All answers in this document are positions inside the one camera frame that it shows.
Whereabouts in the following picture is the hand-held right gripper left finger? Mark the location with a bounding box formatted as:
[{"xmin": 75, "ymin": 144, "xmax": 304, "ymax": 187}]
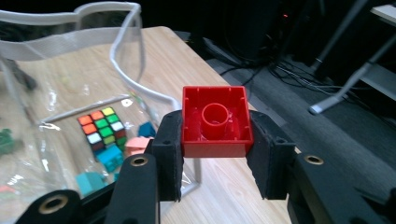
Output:
[{"xmin": 151, "ymin": 109, "xmax": 185, "ymax": 203}]

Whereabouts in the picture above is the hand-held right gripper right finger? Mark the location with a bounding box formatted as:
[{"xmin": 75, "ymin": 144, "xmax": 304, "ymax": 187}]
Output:
[{"xmin": 245, "ymin": 109, "xmax": 297, "ymax": 201}]

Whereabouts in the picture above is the pink toy brick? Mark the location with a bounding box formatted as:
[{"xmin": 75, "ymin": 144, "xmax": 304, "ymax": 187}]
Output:
[{"xmin": 123, "ymin": 136, "xmax": 155, "ymax": 157}]

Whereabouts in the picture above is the dark blue toy brick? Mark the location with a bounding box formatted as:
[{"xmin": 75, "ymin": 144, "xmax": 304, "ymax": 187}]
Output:
[{"xmin": 137, "ymin": 121, "xmax": 157, "ymax": 139}]

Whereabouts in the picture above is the red toy brick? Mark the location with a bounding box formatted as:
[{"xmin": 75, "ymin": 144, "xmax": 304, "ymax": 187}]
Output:
[
  {"xmin": 181, "ymin": 85, "xmax": 255, "ymax": 159},
  {"xmin": 0, "ymin": 185, "xmax": 17, "ymax": 196}
]

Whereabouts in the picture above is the teal toy brick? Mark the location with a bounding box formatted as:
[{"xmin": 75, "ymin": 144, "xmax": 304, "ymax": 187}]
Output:
[
  {"xmin": 95, "ymin": 144, "xmax": 125, "ymax": 173},
  {"xmin": 75, "ymin": 171, "xmax": 108, "ymax": 198}
]

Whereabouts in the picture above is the colourful puzzle cube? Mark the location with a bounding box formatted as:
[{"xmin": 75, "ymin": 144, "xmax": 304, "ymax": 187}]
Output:
[{"xmin": 77, "ymin": 105, "xmax": 128, "ymax": 157}]

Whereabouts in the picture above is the green toy brick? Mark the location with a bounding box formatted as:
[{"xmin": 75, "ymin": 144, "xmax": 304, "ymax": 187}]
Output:
[{"xmin": 0, "ymin": 128, "xmax": 17, "ymax": 155}]

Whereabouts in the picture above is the clear plastic bag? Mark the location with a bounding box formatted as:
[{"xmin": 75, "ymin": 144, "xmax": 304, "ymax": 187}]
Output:
[{"xmin": 0, "ymin": 1, "xmax": 204, "ymax": 224}]

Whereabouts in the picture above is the white metal stand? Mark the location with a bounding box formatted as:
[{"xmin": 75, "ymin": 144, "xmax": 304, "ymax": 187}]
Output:
[{"xmin": 308, "ymin": 0, "xmax": 396, "ymax": 116}]

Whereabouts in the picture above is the black equipment with red light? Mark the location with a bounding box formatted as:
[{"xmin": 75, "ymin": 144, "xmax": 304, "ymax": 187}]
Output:
[{"xmin": 199, "ymin": 0, "xmax": 313, "ymax": 68}]

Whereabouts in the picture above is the bundle of floor cables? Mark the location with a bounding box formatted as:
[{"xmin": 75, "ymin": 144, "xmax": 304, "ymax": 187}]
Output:
[{"xmin": 218, "ymin": 55, "xmax": 347, "ymax": 95}]

